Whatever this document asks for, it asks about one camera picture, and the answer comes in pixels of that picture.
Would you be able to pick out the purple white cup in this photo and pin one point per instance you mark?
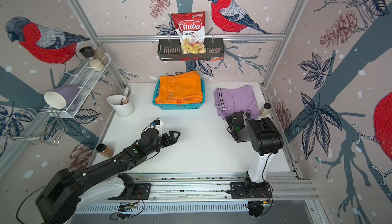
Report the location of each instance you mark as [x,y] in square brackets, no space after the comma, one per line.
[61,97]

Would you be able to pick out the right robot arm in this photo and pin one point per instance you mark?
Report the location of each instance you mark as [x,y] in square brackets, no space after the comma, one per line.
[266,141]

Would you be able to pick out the brown spice jar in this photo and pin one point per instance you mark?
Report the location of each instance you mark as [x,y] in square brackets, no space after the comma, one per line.
[105,150]

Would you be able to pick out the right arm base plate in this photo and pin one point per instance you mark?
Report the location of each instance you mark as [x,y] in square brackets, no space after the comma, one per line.
[250,190]

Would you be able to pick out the orange pants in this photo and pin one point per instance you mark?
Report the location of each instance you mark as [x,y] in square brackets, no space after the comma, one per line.
[185,86]

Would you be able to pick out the wire cup holder rack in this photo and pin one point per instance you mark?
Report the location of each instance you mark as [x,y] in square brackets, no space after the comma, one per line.
[33,125]

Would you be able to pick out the silver metal fork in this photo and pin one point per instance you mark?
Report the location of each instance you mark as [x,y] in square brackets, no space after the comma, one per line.
[128,94]

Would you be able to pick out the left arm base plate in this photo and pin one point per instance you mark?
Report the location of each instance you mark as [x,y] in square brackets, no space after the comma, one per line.
[132,190]

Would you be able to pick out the glass jar on shelf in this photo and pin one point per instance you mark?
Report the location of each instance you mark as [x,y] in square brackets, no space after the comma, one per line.
[100,54]

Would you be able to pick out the purple pants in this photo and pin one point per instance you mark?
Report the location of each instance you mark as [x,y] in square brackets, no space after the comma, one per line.
[229,101]

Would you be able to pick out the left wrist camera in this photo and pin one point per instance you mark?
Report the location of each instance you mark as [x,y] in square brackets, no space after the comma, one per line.
[158,125]

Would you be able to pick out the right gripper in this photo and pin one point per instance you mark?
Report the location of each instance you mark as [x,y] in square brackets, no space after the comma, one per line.
[229,118]

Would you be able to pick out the white wire wall shelf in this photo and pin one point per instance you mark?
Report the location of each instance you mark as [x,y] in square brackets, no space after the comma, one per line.
[84,79]

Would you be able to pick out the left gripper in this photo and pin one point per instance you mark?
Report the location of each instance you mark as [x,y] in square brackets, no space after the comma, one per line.
[168,142]

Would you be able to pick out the Chuba cassava chips bag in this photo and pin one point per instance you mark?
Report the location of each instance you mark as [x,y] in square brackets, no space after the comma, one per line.
[190,28]

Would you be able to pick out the black wire wall basket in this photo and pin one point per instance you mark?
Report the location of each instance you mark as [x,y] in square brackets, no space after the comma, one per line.
[174,50]

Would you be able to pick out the black lid jar on shelf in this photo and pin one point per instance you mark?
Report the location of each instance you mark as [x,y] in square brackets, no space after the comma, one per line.
[87,52]

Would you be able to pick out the white utensil holder cup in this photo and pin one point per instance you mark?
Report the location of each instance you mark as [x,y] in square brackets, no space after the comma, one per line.
[119,104]

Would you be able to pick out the teal plastic basket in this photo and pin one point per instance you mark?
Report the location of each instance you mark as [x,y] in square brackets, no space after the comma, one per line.
[178,104]

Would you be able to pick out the beige spice jar black lid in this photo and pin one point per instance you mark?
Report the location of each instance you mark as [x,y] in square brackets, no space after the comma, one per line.
[264,111]

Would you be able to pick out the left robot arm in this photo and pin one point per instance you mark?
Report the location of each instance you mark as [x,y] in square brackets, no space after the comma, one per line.
[59,199]

